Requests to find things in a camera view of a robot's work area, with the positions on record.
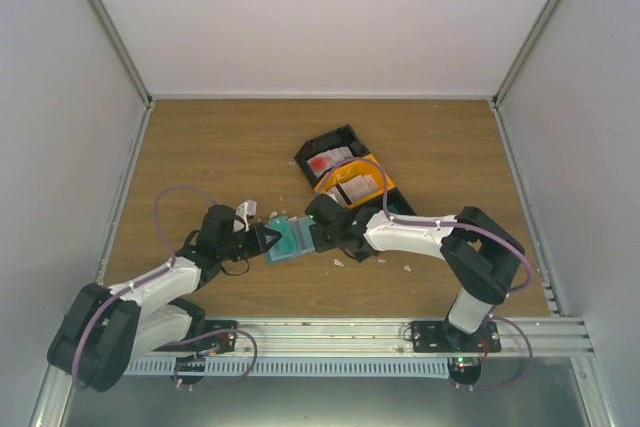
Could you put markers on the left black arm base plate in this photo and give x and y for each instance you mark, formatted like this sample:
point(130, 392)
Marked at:
point(218, 342)

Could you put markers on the white card stack orange bin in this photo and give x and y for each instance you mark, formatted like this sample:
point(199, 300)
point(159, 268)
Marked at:
point(354, 186)

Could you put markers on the black bin with red cards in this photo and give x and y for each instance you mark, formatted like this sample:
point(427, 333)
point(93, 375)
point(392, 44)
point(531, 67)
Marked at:
point(344, 140)

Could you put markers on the green credit card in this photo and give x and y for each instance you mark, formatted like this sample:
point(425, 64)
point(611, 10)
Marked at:
point(287, 246)

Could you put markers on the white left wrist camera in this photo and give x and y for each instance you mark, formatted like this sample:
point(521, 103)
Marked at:
point(247, 210)

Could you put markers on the orange plastic bin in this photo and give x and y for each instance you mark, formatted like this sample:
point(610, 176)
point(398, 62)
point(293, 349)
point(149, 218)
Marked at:
point(319, 188)

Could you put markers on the aluminium front rail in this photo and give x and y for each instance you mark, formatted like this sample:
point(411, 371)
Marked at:
point(389, 337)

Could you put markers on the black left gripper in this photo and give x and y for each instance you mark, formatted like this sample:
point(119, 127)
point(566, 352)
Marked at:
point(259, 246)

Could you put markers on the grey slotted cable duct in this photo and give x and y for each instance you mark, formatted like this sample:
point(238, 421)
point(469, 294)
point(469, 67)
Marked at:
point(319, 367)

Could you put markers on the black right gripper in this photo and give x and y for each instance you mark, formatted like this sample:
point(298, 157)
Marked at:
point(319, 243)

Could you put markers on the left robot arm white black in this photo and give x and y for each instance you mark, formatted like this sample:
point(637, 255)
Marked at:
point(107, 328)

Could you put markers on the blue leather card holder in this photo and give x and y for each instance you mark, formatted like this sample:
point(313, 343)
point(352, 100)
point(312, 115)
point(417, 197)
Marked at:
point(296, 240)

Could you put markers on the red dot card stack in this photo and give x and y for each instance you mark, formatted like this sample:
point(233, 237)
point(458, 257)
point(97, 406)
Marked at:
point(326, 160)

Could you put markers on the black bin with green cards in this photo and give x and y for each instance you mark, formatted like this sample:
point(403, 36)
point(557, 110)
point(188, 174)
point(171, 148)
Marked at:
point(396, 202)

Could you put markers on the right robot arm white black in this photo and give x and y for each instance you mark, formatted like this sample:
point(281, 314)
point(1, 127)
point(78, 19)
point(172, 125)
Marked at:
point(482, 256)

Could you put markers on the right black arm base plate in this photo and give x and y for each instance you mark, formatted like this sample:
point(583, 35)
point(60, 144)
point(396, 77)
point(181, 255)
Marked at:
point(438, 336)

